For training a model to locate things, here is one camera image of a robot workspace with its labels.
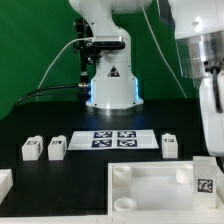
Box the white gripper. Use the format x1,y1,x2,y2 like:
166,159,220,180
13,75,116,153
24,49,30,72
199,78,224,156

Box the white square tabletop tray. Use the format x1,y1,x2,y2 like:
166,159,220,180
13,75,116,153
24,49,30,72
108,160,224,217

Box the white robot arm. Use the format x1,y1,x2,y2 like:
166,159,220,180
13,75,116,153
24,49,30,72
69,0,224,156

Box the white sheet with markers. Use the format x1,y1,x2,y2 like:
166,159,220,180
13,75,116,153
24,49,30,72
68,130,158,150

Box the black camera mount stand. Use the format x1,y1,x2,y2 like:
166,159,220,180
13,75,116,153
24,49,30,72
73,18,100,83

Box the white front table rail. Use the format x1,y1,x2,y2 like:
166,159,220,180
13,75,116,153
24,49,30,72
0,215,224,224

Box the white cable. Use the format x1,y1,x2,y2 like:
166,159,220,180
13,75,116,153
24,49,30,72
37,37,93,90

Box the black cables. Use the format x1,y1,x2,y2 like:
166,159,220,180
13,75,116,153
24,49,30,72
11,83,91,111

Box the white bracket left edge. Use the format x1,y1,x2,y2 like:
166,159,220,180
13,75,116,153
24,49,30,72
0,169,13,204

